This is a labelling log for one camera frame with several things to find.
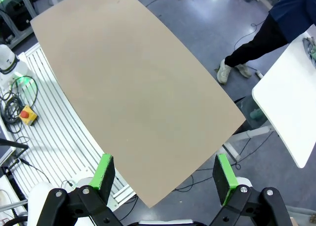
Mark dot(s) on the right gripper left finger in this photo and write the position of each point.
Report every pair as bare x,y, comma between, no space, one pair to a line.
103,184

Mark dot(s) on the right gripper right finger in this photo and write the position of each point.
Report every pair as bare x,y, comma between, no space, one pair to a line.
224,184

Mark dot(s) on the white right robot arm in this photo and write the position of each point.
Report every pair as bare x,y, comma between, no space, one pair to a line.
39,201

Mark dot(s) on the dark storage bin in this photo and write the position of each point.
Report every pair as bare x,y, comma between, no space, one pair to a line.
244,112

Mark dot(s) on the yellow emergency stop box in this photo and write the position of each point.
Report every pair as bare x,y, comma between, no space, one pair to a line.
28,116

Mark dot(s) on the white side table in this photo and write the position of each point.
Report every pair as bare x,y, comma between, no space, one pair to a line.
288,100

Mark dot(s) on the pale sneaker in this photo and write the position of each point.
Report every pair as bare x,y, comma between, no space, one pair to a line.
223,72
244,70

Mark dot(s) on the white power strip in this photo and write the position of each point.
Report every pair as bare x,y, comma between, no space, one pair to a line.
259,74

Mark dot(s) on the person in navy jacket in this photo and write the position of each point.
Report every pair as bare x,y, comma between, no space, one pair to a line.
259,45

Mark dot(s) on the metal equipment rack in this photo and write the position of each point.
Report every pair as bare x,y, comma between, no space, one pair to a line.
21,15

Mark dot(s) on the white table leg frame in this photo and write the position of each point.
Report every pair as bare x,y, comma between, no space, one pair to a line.
247,133

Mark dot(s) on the slotted aluminium base plate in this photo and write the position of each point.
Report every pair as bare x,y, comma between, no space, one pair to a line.
56,137

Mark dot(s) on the black metal bracket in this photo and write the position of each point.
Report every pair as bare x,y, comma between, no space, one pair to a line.
14,145

